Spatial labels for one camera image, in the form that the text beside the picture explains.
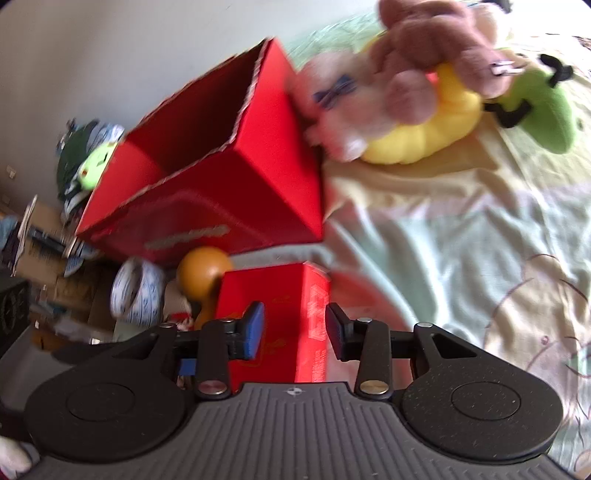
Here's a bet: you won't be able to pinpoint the pile of clothes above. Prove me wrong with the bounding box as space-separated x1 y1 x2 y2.
55 119 126 219

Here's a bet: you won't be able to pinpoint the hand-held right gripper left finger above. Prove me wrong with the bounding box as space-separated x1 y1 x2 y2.
111 301 267 401

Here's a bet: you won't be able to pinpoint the orange ball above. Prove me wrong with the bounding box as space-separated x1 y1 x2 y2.
177 246 234 330

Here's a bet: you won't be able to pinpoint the brown plush toy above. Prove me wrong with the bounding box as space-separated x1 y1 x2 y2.
369 0 522 126

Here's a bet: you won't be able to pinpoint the large red cardboard box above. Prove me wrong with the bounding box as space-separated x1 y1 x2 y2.
75 37 324 269

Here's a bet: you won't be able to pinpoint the pink plush toy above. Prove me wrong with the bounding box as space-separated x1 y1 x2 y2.
286 50 402 163

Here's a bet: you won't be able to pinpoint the blue white tape roll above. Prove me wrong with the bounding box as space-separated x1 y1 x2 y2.
110 257 166 325

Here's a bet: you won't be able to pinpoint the brown cardboard boxes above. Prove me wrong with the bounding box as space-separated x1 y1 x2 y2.
14 198 117 343

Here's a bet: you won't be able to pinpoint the green frog plush toy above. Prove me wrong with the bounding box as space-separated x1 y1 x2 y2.
76 138 119 191

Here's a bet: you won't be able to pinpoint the small red box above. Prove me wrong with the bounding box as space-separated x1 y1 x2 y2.
215 261 332 384

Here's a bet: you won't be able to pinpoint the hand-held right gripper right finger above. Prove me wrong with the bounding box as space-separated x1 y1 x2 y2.
325 302 478 401

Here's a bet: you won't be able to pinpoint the yellow plush toy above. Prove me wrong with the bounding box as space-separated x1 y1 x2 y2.
360 62 484 166

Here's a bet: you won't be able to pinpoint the green plush toy black limbs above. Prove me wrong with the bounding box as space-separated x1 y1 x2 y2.
484 54 579 156

